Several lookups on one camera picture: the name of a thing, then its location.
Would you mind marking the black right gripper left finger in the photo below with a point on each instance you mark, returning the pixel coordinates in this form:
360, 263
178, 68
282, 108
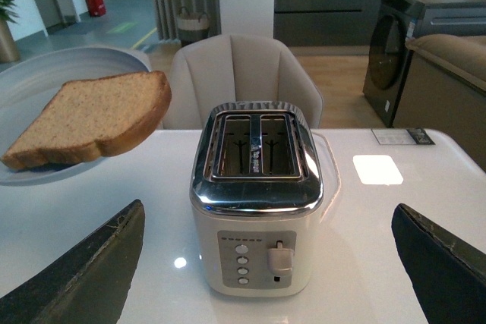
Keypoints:
87, 284

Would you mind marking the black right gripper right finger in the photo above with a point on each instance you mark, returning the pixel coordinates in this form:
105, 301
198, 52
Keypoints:
446, 272

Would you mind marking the brown bread slice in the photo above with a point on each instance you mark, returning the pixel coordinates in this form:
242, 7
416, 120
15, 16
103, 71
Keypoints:
88, 119

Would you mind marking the light blue plate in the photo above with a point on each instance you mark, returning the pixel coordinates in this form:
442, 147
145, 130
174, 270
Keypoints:
27, 87

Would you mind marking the label card on table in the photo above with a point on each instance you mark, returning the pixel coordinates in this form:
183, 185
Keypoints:
408, 136

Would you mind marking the beige sofa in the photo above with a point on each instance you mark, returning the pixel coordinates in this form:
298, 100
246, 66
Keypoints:
445, 90

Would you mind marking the white two-slot toaster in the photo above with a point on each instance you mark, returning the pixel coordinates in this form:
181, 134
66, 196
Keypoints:
257, 195

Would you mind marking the potted plant gold pot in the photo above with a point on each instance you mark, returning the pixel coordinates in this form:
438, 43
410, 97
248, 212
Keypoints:
9, 51

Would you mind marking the beige chair middle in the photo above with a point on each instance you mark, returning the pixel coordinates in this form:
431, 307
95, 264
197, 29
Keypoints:
233, 68

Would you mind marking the dark grey washing machine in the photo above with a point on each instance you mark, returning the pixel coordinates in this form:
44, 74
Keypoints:
399, 21

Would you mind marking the woven basket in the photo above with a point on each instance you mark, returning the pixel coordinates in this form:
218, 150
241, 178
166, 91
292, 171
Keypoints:
192, 27

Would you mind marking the red bin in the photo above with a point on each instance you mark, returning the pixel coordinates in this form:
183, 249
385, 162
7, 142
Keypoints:
96, 8

